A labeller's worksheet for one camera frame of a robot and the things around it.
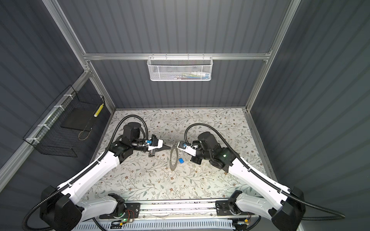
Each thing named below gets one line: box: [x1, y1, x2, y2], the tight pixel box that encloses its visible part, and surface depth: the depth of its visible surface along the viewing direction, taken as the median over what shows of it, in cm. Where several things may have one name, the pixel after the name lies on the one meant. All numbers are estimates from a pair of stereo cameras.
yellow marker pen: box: [93, 102, 105, 118], surface depth 83 cm
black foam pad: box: [60, 107, 99, 132], surface depth 77 cm
